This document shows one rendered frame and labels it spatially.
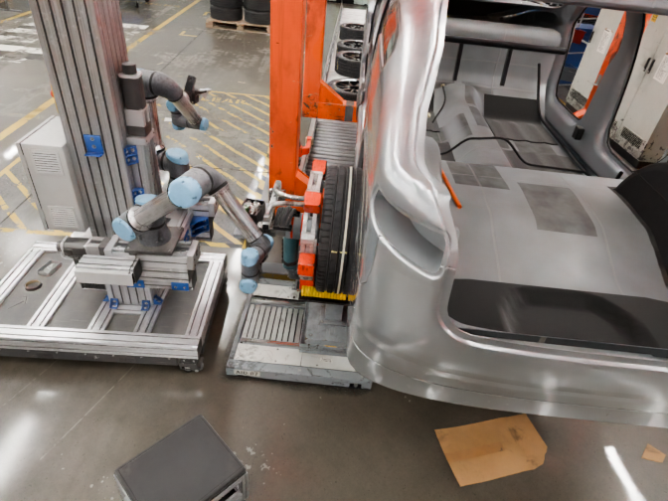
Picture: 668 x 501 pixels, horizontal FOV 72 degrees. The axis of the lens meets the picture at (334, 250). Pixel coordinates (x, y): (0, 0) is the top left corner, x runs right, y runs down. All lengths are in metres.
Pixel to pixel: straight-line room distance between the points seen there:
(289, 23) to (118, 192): 1.19
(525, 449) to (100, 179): 2.55
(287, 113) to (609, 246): 1.79
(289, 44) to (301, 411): 1.93
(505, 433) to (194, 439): 1.62
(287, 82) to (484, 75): 2.56
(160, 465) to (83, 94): 1.59
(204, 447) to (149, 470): 0.22
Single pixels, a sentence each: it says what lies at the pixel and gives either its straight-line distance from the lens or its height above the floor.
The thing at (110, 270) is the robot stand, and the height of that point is 0.73.
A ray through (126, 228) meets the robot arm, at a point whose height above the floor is 1.02.
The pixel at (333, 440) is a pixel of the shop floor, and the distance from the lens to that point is 2.57.
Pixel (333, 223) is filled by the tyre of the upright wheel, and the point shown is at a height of 1.05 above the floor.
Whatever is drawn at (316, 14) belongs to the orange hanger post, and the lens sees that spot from 4.50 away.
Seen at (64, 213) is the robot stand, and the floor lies 0.87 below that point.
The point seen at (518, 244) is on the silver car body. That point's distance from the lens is 2.40.
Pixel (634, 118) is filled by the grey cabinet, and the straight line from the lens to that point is 6.91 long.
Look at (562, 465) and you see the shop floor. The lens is 2.88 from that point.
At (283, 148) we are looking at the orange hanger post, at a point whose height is 1.05.
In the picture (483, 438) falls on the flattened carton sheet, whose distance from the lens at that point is 2.77.
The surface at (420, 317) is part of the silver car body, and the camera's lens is 1.42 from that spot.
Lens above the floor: 2.19
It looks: 36 degrees down
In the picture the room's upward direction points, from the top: 6 degrees clockwise
